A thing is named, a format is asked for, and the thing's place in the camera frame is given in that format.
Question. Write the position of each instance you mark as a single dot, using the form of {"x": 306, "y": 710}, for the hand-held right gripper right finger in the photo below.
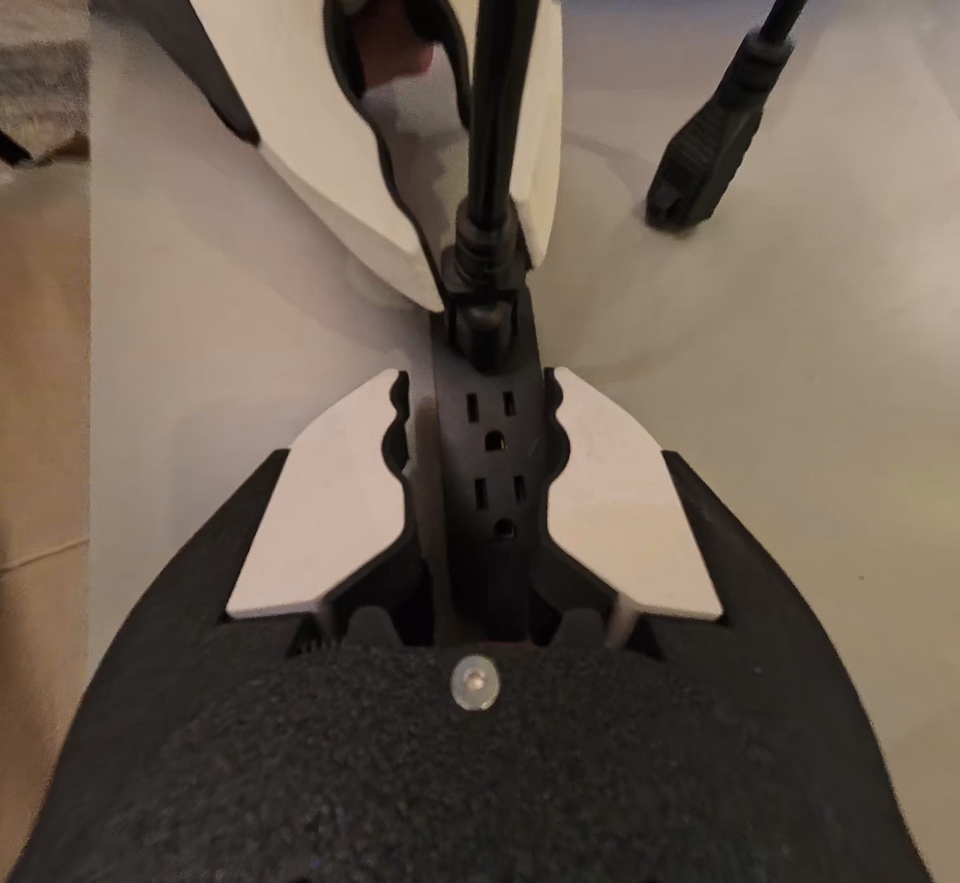
{"x": 630, "y": 515}

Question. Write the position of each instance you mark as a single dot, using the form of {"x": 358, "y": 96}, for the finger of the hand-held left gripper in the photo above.
{"x": 544, "y": 110}
{"x": 262, "y": 35}

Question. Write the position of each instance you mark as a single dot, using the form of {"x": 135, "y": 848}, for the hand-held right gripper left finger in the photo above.
{"x": 322, "y": 508}

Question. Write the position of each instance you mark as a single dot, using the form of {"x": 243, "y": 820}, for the black power strip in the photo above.
{"x": 487, "y": 463}

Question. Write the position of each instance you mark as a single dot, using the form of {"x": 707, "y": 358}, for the person's beige pants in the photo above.
{"x": 45, "y": 448}

